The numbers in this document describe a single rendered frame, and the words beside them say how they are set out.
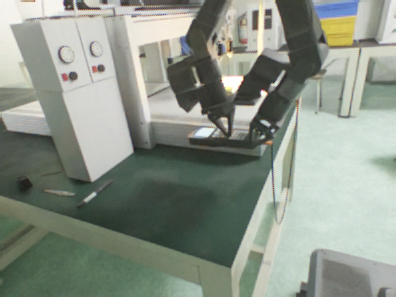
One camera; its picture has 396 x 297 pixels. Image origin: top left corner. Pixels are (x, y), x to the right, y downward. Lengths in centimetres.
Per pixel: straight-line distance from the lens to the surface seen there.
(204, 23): 68
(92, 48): 89
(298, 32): 57
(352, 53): 331
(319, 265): 125
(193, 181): 80
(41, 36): 82
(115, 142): 97
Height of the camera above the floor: 119
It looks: 26 degrees down
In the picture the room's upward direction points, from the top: 6 degrees counter-clockwise
